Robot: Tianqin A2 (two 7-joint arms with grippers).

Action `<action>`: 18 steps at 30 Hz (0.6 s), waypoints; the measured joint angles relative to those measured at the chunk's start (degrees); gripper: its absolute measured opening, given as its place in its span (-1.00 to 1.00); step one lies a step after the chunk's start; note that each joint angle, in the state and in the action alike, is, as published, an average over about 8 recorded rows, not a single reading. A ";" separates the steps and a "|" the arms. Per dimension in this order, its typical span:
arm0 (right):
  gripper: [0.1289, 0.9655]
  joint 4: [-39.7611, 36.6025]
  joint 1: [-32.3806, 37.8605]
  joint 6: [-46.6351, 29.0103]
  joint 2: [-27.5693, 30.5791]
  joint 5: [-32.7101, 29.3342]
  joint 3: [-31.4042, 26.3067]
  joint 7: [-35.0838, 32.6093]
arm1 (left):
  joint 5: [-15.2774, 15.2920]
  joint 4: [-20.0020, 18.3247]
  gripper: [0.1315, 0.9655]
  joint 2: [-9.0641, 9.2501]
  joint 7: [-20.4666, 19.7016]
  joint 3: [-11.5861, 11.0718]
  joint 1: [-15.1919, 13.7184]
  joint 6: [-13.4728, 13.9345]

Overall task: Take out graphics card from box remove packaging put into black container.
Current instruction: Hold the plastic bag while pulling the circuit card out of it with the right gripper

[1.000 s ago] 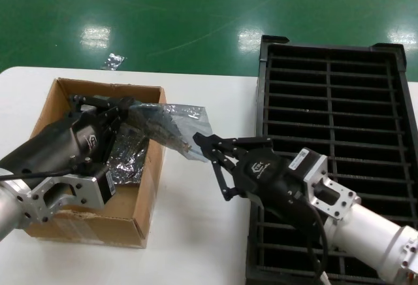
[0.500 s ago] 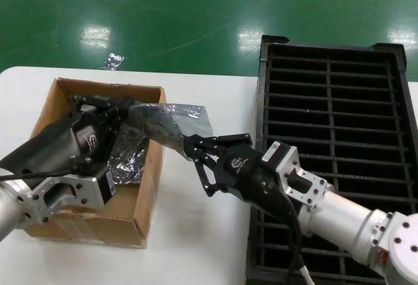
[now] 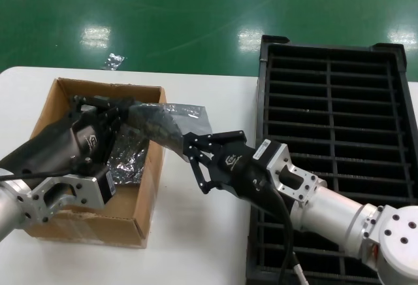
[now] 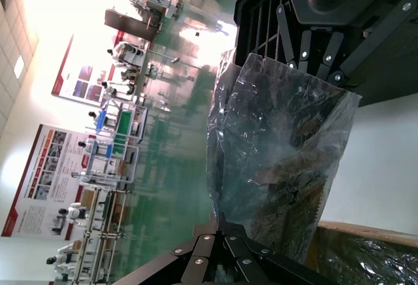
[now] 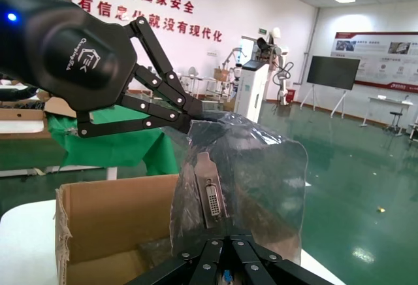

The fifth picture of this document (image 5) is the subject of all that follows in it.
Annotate grey antistatic plastic bag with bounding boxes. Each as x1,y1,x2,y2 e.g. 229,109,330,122
169,110,310,265

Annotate black screen on white stand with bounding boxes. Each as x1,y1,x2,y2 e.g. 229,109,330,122
299,55,362,120

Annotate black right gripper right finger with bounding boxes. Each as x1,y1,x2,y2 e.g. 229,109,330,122
228,236,330,285

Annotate black stool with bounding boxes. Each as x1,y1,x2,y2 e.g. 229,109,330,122
382,110,408,138

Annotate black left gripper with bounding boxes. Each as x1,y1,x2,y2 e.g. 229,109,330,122
0,0,137,112

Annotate brown cardboard box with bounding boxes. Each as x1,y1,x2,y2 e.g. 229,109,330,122
54,173,181,285

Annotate white cabinet machine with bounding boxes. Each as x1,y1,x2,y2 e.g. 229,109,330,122
232,59,272,123

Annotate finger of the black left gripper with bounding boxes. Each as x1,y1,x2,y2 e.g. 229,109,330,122
76,93,201,139
123,16,226,125

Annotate white articulated stand device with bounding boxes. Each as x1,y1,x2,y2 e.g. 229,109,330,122
221,46,249,70

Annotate graphics card with metal bracket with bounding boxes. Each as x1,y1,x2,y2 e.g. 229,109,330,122
191,124,291,233

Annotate red framed poster board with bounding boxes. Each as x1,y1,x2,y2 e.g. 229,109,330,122
329,31,418,93

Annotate white table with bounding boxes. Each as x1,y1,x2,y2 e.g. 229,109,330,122
361,94,416,129

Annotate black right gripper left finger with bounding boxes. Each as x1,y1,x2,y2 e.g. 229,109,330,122
125,236,230,285

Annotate loose cardboard flap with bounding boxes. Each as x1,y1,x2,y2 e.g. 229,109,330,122
43,96,78,119

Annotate green tablecloth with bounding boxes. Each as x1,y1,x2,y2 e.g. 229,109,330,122
47,101,180,172

